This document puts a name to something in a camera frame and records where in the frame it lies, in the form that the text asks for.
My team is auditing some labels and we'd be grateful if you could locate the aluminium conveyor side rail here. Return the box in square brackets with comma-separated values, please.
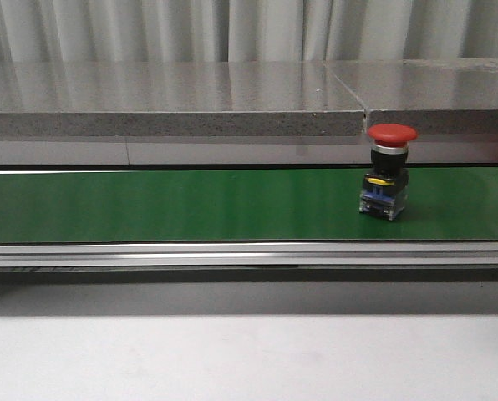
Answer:
[0, 241, 498, 272]

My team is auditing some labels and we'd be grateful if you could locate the grey speckled stone slab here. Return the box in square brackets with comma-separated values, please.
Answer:
[0, 62, 364, 138]

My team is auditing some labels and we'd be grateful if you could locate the white pleated curtain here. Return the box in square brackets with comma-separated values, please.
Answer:
[0, 1, 498, 62]

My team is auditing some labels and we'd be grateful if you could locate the green conveyor belt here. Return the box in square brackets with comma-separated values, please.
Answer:
[0, 167, 498, 244]

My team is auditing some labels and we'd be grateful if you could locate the grey stone slab right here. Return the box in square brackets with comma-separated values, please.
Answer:
[326, 58, 498, 137]

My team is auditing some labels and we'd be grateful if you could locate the red push button bottom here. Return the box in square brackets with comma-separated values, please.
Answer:
[359, 124, 418, 221]

